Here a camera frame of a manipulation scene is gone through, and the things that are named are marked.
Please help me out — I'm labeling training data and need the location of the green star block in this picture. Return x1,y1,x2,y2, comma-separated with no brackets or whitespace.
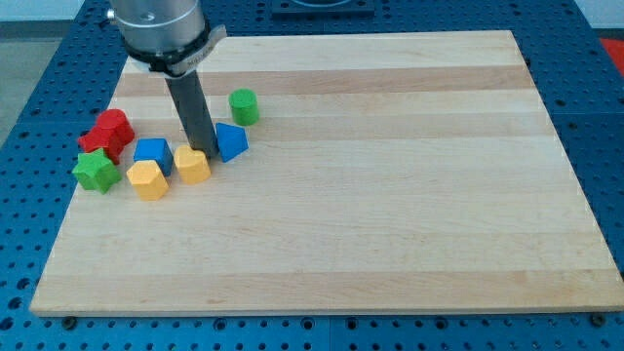
72,148,122,194

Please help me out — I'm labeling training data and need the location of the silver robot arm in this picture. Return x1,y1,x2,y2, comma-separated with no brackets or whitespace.
107,0,227,159

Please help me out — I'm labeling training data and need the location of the green cylinder block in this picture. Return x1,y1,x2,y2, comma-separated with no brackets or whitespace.
228,89,259,126

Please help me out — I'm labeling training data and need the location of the blue triangle block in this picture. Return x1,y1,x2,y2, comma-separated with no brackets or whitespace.
215,123,249,163

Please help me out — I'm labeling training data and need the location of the wooden board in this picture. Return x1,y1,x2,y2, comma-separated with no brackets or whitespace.
30,30,623,317

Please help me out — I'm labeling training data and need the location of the red object at edge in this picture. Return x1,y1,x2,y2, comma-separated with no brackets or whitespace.
601,38,624,75

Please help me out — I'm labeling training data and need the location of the yellow heart block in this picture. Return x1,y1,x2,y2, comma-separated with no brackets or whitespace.
174,145,212,185

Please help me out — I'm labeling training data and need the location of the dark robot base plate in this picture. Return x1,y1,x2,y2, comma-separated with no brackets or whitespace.
271,0,375,19

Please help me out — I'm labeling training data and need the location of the red round block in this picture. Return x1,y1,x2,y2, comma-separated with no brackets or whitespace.
96,108,135,145

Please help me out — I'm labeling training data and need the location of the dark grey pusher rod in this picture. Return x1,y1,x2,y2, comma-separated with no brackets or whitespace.
166,71,219,159

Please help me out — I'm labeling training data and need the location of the yellow hexagon block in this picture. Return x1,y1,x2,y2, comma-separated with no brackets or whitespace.
126,160,169,201

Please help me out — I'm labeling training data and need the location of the red angular block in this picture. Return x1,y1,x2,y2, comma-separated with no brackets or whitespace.
78,126,124,165

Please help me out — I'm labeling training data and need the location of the blue cube block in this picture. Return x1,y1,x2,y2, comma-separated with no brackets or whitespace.
133,138,174,176

